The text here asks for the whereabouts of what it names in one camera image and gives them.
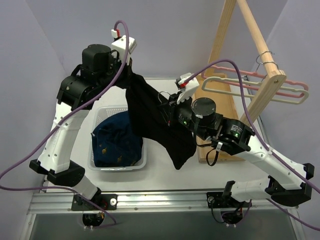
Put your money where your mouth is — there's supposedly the black garment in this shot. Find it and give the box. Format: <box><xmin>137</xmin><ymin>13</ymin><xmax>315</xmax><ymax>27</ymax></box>
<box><xmin>125</xmin><ymin>73</ymin><xmax>196</xmax><ymax>170</ymax></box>

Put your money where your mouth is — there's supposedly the cream white hanger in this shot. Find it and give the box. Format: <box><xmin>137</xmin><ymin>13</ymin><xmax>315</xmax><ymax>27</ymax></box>
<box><xmin>201</xmin><ymin>76</ymin><xmax>310</xmax><ymax>105</ymax></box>

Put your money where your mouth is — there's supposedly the blue denim skirt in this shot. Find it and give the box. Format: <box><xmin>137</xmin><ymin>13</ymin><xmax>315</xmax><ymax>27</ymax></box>
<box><xmin>91</xmin><ymin>111</ymin><xmax>143</xmax><ymax>168</ymax></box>

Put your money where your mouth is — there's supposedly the pink hanger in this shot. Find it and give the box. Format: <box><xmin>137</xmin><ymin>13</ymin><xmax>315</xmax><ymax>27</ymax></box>
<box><xmin>201</xmin><ymin>70</ymin><xmax>309</xmax><ymax>105</ymax></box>

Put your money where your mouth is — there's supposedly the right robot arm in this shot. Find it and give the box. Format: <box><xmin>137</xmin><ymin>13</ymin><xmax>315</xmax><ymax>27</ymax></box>
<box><xmin>160</xmin><ymin>94</ymin><xmax>315</xmax><ymax>207</ymax></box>

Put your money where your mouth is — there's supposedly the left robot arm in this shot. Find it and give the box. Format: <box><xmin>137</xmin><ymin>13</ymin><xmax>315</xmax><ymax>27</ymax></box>
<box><xmin>29</xmin><ymin>44</ymin><xmax>132</xmax><ymax>210</ymax></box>

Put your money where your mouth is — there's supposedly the white plastic basket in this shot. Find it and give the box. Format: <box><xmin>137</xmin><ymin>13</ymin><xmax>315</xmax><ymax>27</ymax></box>
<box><xmin>88</xmin><ymin>105</ymin><xmax>147</xmax><ymax>172</ymax></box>

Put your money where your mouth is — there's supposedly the wooden clothes rack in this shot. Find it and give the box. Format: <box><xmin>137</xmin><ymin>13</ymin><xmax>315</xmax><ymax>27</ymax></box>
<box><xmin>193</xmin><ymin>0</ymin><xmax>288</xmax><ymax>164</ymax></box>

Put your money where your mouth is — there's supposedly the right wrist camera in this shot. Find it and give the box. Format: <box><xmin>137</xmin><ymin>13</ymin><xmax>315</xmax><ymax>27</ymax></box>
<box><xmin>175</xmin><ymin>72</ymin><xmax>199</xmax><ymax>105</ymax></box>

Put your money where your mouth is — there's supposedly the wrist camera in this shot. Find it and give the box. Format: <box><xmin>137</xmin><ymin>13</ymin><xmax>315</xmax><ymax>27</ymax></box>
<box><xmin>111</xmin><ymin>35</ymin><xmax>137</xmax><ymax>64</ymax></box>
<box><xmin>175</xmin><ymin>72</ymin><xmax>199</xmax><ymax>105</ymax></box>

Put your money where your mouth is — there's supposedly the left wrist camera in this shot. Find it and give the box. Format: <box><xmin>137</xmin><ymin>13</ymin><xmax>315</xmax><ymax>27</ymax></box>
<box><xmin>111</xmin><ymin>35</ymin><xmax>137</xmax><ymax>64</ymax></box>

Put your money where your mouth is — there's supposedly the aluminium rail table edge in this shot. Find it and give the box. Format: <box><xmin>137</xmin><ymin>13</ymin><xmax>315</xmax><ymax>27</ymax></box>
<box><xmin>27</xmin><ymin>191</ymin><xmax>298</xmax><ymax>215</ymax></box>

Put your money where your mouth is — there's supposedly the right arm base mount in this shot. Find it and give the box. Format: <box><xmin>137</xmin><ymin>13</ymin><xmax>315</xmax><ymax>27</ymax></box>
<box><xmin>206</xmin><ymin>180</ymin><xmax>252</xmax><ymax>228</ymax></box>

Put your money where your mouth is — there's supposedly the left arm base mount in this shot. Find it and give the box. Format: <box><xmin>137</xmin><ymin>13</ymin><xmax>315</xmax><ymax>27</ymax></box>
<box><xmin>70</xmin><ymin>192</ymin><xmax>118</xmax><ymax>230</ymax></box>

